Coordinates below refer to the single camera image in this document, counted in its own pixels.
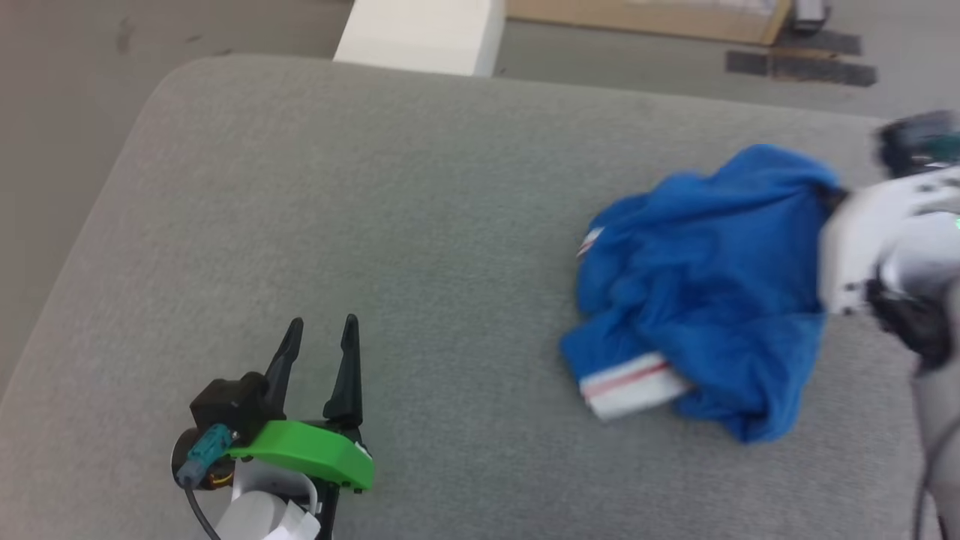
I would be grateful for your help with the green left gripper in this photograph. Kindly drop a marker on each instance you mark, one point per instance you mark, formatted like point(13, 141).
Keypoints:
point(315, 450)

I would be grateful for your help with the white rectangular block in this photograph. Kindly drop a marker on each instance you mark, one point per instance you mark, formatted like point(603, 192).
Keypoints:
point(420, 34)

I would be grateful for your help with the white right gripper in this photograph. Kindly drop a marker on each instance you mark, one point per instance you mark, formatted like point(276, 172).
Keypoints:
point(855, 240)

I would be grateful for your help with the short dark tape patch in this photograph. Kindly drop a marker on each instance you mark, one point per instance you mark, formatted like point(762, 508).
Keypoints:
point(825, 42)

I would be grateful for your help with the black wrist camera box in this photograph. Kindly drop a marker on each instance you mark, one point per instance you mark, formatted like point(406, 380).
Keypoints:
point(229, 405)
point(911, 142)

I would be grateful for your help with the blue garment white red stripes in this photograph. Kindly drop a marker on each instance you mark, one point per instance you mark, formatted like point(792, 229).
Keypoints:
point(712, 285)

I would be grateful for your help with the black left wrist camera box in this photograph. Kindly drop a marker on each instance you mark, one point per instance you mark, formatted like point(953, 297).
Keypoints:
point(229, 405)

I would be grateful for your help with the long dark tape patch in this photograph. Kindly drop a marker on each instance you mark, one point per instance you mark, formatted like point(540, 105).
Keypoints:
point(802, 69)

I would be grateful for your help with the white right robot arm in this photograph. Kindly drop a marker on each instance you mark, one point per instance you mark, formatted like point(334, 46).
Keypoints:
point(941, 405)

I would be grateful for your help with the small grey device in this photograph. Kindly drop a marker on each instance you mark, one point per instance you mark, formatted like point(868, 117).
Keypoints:
point(810, 13)

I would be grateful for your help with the grey fabric sofa cushion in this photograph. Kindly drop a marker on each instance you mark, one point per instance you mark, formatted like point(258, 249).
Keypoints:
point(450, 262)

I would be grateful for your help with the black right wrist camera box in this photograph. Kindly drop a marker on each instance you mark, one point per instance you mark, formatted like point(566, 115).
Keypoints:
point(911, 142)

